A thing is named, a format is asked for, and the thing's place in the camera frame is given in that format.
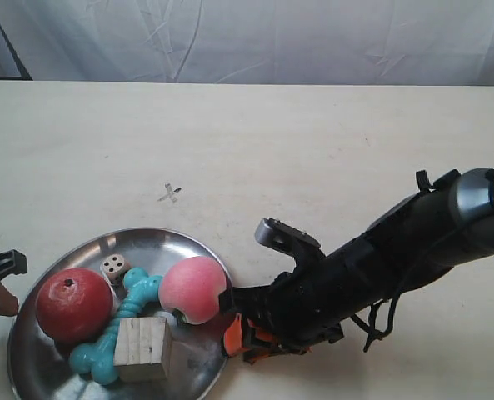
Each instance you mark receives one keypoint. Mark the red toy apple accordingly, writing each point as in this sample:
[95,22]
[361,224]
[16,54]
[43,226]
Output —
[73,305]

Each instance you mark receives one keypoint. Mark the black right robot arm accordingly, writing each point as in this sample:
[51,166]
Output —
[448,222]

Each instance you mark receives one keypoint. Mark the pink toy peach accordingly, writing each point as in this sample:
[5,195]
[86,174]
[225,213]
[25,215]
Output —
[192,287]

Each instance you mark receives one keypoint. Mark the wooden cube block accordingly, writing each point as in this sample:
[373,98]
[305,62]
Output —
[143,349]

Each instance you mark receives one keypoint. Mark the white backdrop cloth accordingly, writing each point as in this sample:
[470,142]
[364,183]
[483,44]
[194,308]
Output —
[254,42]

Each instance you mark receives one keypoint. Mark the teal toy bone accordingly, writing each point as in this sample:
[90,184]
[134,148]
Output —
[97,359]

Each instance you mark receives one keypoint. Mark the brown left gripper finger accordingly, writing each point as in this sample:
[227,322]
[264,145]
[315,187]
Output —
[1,302]

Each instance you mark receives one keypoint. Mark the small wooden die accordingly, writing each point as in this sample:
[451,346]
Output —
[114,267]

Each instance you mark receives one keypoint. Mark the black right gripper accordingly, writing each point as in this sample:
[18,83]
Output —
[288,317]

